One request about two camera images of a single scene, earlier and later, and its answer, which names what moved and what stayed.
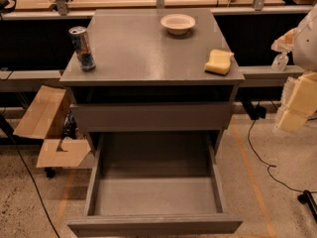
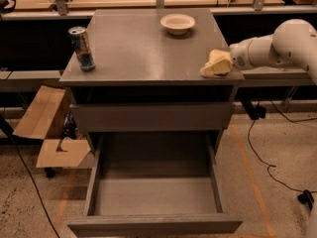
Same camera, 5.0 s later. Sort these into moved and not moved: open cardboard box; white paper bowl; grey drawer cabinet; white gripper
Moved: white gripper
Not moved: open cardboard box; white paper bowl; grey drawer cabinet
